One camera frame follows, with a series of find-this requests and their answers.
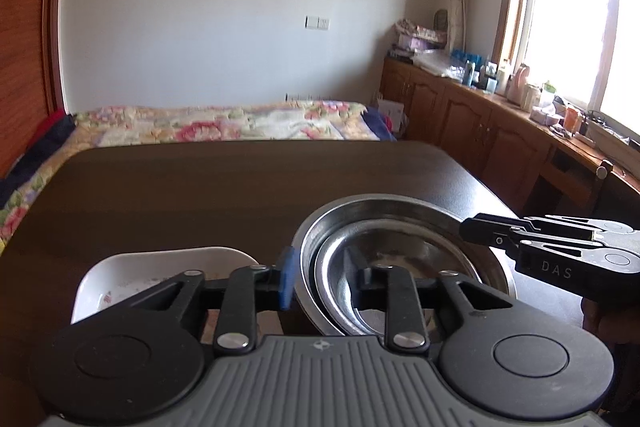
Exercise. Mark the person's right hand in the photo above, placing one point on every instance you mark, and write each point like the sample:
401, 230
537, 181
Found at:
615, 322

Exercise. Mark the stack of papers and boxes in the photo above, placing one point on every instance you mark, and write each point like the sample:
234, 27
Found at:
417, 37

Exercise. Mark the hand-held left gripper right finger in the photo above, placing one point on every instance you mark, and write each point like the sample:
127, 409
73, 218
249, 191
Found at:
361, 287

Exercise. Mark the clear plastic bag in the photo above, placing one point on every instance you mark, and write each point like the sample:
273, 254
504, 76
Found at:
440, 63

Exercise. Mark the wooden louvered wardrobe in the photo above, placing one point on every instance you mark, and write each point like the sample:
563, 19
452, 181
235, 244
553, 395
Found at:
25, 32

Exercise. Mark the wooden cabinet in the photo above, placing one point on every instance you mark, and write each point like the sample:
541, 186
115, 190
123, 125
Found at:
465, 122

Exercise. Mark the wall outlet strip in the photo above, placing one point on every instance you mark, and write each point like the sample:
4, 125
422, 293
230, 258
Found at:
310, 97

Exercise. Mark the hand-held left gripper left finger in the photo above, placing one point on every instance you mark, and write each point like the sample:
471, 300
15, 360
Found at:
286, 279

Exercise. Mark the dark blue cloth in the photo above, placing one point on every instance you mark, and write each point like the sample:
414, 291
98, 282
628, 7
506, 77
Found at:
45, 152

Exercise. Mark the pink jug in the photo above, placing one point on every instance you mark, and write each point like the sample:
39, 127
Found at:
519, 84

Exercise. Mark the white jar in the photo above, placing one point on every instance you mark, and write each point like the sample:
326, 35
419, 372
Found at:
531, 97

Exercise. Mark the medium steel bowl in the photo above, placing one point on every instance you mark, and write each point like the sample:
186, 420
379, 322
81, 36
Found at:
326, 279

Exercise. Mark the white wall switch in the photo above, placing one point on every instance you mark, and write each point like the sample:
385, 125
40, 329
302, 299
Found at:
317, 22

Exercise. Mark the floral blanket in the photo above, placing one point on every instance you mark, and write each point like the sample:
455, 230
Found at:
225, 122

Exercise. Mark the blue white can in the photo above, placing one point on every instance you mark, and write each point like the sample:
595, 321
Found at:
468, 73

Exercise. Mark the orange packet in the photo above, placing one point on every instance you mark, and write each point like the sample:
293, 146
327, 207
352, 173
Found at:
572, 119

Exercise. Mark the white power strip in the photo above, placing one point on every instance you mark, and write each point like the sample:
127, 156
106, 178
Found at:
605, 142

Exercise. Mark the blue box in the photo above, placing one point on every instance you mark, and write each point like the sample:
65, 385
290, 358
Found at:
465, 55

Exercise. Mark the white floral rectangular plate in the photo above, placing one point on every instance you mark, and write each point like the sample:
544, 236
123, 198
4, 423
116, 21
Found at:
130, 272

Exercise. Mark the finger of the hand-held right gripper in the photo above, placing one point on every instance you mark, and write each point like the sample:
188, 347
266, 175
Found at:
615, 228
485, 232

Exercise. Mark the red cloth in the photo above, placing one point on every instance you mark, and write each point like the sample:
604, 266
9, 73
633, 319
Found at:
50, 124

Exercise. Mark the small steel bowl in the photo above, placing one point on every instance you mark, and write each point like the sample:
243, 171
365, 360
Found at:
405, 249

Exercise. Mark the white bottle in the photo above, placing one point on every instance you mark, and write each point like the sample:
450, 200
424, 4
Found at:
502, 79

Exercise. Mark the grey round hand fan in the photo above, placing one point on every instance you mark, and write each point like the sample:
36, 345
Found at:
440, 19

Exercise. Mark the green capped bottle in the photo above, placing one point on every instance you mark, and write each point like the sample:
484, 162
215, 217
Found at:
548, 96

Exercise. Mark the white paper bag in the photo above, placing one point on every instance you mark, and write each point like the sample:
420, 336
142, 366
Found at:
392, 114

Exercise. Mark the large steel bowl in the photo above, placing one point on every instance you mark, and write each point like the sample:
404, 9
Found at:
304, 279

